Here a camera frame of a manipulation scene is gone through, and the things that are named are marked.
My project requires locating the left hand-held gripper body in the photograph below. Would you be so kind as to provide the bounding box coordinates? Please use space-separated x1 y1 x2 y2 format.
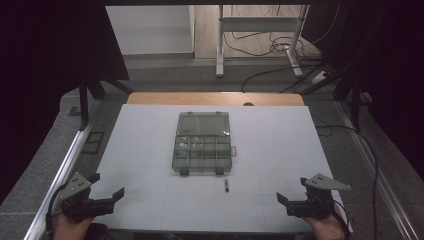
59 172 116 223

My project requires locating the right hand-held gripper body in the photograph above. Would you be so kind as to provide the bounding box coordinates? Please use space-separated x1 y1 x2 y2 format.
286 173 352 220

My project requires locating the person's right hand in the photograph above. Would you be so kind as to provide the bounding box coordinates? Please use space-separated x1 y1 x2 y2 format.
301 203 348 240

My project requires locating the person's left hand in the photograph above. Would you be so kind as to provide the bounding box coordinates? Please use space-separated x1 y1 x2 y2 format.
51 213 96 240

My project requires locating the dark floor socket plate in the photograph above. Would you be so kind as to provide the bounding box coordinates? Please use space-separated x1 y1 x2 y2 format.
81 131 105 155

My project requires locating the white foam board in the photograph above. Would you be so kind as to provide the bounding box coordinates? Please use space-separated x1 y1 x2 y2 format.
90 103 354 233

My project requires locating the black metal stand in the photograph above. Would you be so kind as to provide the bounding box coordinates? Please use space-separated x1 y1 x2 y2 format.
301 63 369 132
77 71 135 132

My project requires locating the clear grey compartment box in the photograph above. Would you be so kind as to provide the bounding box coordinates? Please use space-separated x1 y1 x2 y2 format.
171 111 238 177

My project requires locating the black curtain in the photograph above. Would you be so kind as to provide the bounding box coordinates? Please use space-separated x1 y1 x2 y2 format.
0 0 131 205
301 0 424 181

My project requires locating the wooden table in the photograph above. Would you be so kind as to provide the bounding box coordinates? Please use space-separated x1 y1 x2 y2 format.
126 91 306 107

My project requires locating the white partition panel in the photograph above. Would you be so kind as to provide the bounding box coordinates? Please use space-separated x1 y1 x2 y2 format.
105 4 195 56

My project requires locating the aluminium rail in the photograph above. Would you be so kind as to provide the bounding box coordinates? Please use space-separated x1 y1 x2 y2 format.
23 99 103 240
334 99 422 240

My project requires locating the left hand-held gripper cable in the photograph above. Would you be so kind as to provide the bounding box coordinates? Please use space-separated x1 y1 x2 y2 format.
45 182 69 240

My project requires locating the hand-held gripper cable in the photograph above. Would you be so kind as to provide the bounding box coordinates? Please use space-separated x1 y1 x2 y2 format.
314 123 380 240
45 182 69 240

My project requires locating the right hand-held gripper cable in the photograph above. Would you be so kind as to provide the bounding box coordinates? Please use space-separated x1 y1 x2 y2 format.
314 123 380 240

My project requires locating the black floor cable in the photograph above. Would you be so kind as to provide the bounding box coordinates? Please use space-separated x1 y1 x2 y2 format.
241 64 323 94

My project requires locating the tangle of black cables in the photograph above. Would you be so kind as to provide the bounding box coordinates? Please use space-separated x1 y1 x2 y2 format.
222 30 322 63

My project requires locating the white metal desk frame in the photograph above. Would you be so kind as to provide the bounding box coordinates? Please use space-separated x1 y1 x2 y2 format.
215 4 310 79

